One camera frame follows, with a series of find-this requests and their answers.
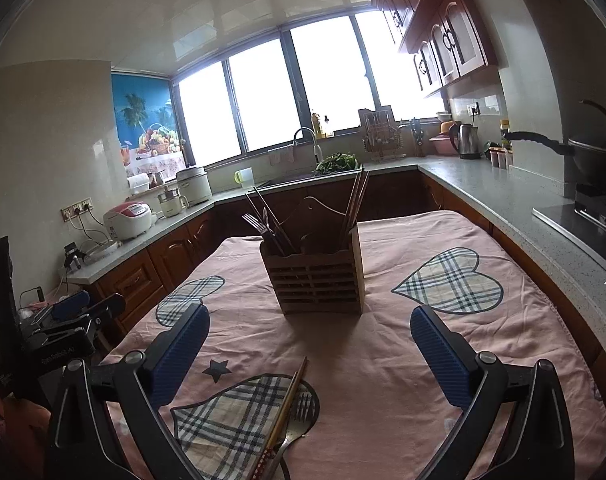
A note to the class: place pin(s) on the grey kitchen countertop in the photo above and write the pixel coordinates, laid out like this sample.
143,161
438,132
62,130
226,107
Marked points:
513,195

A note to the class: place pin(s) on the pink plaid-heart tablecloth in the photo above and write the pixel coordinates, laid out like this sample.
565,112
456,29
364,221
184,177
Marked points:
383,350

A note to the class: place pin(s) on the light wooden chopstick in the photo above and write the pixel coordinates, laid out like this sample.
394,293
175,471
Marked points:
354,200

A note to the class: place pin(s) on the wooden lower cabinets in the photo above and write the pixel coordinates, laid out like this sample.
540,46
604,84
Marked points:
183,255

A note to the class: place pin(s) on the long metal chopstick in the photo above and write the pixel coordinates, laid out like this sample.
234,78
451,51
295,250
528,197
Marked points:
263,222
275,220

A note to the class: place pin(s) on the steel electric kettle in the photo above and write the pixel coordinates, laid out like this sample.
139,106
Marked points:
467,141

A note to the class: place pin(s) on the condiment bottles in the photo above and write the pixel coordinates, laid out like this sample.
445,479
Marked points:
500,152

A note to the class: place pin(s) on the wooden cabinets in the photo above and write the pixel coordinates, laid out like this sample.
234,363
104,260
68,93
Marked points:
443,25
183,255

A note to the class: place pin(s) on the black wok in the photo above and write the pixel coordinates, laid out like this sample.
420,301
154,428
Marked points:
593,155

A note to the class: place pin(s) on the small black device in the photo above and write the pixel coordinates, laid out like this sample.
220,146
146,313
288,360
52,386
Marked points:
74,255

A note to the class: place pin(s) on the chrome kitchen faucet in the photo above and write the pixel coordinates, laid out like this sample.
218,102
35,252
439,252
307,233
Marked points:
308,145

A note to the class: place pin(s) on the red-patterned golden chopstick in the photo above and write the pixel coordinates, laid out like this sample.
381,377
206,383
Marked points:
292,405
285,410

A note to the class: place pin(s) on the wooden utensil holder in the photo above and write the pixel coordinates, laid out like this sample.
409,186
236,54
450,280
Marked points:
315,280

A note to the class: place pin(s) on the small white electric pot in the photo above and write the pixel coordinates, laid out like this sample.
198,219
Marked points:
172,202

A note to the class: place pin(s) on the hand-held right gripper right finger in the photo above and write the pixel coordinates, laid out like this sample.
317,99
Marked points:
440,355

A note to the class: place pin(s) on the fruit wall poster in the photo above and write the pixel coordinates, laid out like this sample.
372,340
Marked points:
145,120

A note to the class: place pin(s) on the wall power strip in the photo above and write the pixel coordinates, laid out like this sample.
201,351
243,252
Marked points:
77,210

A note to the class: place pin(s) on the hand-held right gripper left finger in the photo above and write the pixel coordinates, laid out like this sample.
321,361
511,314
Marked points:
180,350

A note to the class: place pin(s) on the pink plastic basin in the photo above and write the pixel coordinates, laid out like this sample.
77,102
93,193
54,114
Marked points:
443,145

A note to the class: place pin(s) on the brown wooden chopstick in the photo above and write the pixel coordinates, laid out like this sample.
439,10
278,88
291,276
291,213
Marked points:
359,195
363,192
350,205

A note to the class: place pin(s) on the white paper towel roll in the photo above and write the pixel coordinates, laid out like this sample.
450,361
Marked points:
138,183

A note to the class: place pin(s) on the red and white rice cooker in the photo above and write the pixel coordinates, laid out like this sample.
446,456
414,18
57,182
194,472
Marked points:
128,220

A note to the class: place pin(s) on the knife block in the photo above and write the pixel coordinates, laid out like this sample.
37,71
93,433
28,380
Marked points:
417,137

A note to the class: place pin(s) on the green leafy vegetables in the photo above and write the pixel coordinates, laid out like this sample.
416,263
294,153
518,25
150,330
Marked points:
337,162

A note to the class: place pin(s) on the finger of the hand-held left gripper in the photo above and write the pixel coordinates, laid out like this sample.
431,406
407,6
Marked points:
108,306
70,305

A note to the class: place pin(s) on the wall socket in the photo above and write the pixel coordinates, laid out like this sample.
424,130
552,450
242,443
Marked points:
474,108

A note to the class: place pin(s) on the wooden upper cabinets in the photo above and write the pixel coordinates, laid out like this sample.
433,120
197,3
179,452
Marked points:
443,25

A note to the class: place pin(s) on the yellow bottle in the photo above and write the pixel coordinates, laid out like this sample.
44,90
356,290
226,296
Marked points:
317,126

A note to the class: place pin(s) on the person's left forearm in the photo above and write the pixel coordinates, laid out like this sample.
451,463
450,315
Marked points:
23,435

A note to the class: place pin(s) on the tall white electric cooker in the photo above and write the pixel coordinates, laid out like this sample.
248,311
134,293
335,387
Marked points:
194,185

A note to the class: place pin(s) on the kitchen window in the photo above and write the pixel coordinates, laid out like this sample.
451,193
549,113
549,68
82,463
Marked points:
308,85

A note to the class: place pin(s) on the black gas stove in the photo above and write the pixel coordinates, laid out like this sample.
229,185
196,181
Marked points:
588,220

